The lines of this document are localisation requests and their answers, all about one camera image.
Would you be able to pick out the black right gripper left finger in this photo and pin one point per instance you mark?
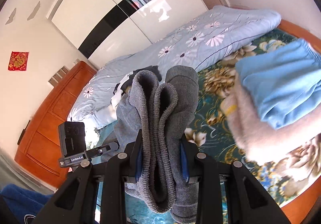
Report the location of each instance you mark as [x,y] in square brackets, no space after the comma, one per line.
[75,201]

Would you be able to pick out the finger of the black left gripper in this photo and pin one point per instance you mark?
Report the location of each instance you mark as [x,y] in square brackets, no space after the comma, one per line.
[103,149]

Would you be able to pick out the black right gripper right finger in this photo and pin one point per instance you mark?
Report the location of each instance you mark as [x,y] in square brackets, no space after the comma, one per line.
[247,200]

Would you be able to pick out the grey sweatshirt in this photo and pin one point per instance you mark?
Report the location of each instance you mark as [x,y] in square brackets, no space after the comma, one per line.
[161,112]

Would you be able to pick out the blue sleeved left forearm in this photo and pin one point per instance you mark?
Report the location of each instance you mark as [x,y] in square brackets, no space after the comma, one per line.
[24,204]

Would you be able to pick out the orange wooden headboard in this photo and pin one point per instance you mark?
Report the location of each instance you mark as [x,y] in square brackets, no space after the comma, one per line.
[39,147]

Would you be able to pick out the teal floral blanket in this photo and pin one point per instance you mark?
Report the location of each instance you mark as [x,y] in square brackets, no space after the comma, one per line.
[285,160]

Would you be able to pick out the pink fluffy folded garment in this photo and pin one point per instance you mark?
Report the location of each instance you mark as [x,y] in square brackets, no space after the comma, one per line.
[260,142]

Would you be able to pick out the black and white garment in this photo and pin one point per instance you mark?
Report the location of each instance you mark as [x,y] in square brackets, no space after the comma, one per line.
[126,83]

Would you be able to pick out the light blue folded garment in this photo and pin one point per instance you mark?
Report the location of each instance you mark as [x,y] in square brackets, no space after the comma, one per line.
[284,84]

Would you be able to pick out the white glossy wardrobe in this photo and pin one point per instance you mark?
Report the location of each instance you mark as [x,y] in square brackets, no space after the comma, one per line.
[105,29]

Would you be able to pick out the light blue floral quilt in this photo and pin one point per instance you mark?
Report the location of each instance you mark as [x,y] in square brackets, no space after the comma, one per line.
[199,44]

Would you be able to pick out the red wall decoration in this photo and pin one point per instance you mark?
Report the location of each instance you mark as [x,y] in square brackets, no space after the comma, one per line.
[18,61]

